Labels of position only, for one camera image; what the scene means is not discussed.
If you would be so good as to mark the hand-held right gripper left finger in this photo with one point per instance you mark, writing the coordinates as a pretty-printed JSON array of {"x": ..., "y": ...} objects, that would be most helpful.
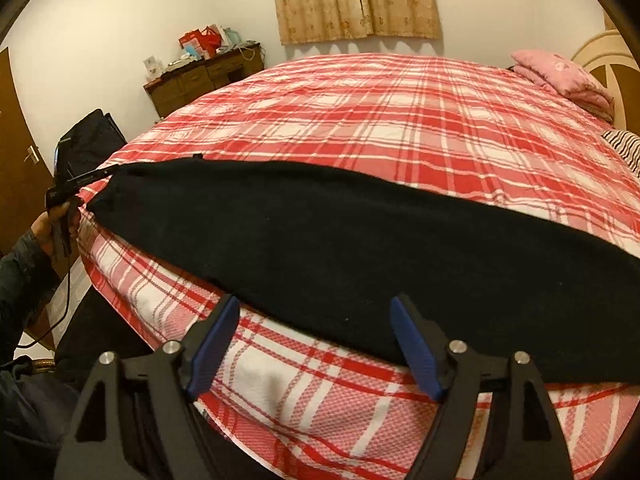
[{"x": 215, "y": 345}]

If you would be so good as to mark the red plaid bed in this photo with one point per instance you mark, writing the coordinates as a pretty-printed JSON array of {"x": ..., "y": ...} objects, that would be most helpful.
[{"x": 400, "y": 110}]

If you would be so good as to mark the black pants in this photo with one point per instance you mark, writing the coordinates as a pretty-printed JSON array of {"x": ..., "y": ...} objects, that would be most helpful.
[{"x": 350, "y": 240}]

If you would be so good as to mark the brown wooden door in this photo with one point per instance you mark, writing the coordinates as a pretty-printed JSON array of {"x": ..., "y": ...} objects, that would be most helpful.
[{"x": 15, "y": 135}]

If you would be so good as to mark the person's left hand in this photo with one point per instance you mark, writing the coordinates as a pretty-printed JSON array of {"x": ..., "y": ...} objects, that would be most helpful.
[{"x": 42, "y": 232}]

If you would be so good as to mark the red gift bag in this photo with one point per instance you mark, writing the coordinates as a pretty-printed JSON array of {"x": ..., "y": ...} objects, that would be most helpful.
[{"x": 192, "y": 40}]

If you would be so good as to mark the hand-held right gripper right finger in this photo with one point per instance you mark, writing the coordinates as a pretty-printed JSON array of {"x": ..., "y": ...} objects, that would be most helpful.
[{"x": 417, "y": 350}]

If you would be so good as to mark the striped pillow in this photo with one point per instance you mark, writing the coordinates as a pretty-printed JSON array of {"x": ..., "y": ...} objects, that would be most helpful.
[{"x": 627, "y": 147}]

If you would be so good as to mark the brown wooden desk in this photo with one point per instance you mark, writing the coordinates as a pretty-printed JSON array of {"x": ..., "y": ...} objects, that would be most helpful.
[{"x": 190, "y": 80}]

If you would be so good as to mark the light blue gift bag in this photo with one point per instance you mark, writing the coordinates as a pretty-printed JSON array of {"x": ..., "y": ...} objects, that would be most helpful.
[{"x": 231, "y": 36}]

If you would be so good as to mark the cream wooden headboard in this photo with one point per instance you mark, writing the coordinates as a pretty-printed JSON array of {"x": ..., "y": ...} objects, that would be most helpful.
[{"x": 595, "y": 52}]

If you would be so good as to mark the person's left forearm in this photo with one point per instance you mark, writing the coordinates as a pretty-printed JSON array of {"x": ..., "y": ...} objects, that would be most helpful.
[{"x": 20, "y": 280}]

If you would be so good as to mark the white greeting card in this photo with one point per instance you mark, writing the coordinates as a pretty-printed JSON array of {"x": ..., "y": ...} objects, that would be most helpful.
[{"x": 152, "y": 66}]

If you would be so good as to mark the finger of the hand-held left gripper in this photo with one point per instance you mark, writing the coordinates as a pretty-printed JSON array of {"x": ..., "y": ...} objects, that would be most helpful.
[{"x": 95, "y": 176}]

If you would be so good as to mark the black folding chair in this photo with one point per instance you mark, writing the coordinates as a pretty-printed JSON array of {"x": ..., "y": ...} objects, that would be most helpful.
[{"x": 90, "y": 140}]

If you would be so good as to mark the beige floral curtain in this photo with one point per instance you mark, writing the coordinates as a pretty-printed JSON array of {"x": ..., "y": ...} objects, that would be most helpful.
[{"x": 350, "y": 0}]

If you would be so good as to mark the pink folded quilt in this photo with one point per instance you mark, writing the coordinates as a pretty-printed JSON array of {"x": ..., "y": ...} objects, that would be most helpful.
[{"x": 560, "y": 72}]

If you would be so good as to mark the person's dark clothing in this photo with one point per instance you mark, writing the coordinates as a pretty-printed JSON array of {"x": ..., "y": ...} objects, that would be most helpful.
[{"x": 30, "y": 410}]

